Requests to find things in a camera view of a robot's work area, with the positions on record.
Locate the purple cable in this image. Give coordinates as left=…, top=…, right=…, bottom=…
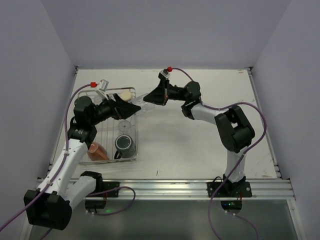
left=0, top=81, right=98, bottom=240
left=166, top=66, right=268, bottom=240

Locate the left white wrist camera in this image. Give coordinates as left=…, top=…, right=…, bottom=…
left=95, top=79, right=109, bottom=99

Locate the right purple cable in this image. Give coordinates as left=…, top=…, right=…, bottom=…
left=166, top=66, right=268, bottom=240

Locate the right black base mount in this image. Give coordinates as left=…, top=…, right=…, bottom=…
left=206, top=175, right=252, bottom=210

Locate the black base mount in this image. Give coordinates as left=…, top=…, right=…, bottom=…
left=84, top=181, right=120, bottom=212
left=206, top=175, right=252, bottom=210

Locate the faceted clear glass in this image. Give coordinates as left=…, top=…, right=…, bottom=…
left=117, top=120, right=133, bottom=135

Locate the small clear glass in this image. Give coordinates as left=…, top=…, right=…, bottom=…
left=129, top=94, right=155, bottom=116

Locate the dark green mug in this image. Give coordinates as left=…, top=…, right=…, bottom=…
left=114, top=134, right=136, bottom=160

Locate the orange plastic cup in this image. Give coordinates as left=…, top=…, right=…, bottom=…
left=87, top=142, right=110, bottom=162

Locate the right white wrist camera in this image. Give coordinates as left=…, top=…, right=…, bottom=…
left=159, top=69, right=170, bottom=79

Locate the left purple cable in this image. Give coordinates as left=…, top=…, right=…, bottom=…
left=0, top=81, right=98, bottom=240

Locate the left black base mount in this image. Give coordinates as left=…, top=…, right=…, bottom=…
left=84, top=181, right=120, bottom=212

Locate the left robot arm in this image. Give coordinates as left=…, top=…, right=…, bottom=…
left=23, top=94, right=141, bottom=230

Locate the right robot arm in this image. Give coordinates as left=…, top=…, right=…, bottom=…
left=143, top=71, right=255, bottom=194

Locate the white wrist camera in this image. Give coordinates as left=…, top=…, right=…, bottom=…
left=159, top=69, right=170, bottom=79
left=95, top=79, right=109, bottom=99

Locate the aluminium rail frame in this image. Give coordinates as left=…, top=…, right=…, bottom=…
left=18, top=177, right=307, bottom=240

